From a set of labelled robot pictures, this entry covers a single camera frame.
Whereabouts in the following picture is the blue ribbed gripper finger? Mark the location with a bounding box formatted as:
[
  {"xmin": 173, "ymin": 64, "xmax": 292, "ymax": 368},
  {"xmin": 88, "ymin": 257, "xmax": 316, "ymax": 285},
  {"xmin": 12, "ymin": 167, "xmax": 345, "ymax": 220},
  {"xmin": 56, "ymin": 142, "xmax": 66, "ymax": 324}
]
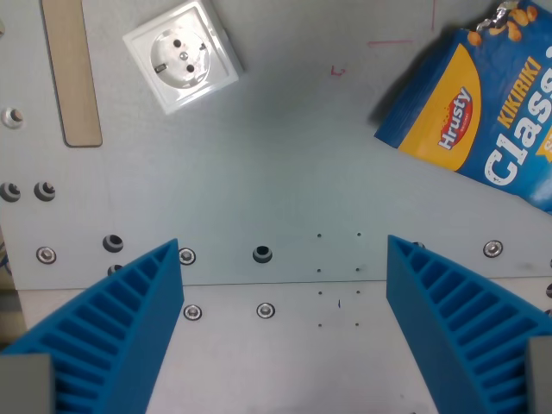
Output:
[
  {"xmin": 0, "ymin": 238, "xmax": 185, "ymax": 414},
  {"xmin": 386, "ymin": 234, "xmax": 552, "ymax": 414}
]

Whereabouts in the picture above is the light wooden strip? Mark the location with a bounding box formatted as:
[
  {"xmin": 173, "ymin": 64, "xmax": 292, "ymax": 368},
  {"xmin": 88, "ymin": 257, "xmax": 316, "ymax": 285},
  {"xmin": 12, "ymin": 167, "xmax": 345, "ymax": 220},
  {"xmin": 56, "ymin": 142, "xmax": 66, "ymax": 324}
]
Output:
[{"xmin": 41, "ymin": 0, "xmax": 104, "ymax": 148}]

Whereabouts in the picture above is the blue Hrusty peanut snack bag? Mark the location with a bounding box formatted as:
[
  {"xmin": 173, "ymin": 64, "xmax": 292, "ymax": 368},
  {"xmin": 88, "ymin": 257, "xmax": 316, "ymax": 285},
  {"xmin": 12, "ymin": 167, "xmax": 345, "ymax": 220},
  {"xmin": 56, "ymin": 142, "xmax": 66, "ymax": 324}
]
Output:
[{"xmin": 373, "ymin": 0, "xmax": 552, "ymax": 216}]

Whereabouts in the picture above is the white wall power socket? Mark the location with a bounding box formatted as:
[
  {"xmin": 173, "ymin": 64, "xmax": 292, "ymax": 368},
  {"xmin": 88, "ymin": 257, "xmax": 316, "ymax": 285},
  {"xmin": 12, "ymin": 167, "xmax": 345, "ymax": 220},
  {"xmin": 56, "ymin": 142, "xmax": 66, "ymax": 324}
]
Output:
[{"xmin": 122, "ymin": 0, "xmax": 244, "ymax": 116}]

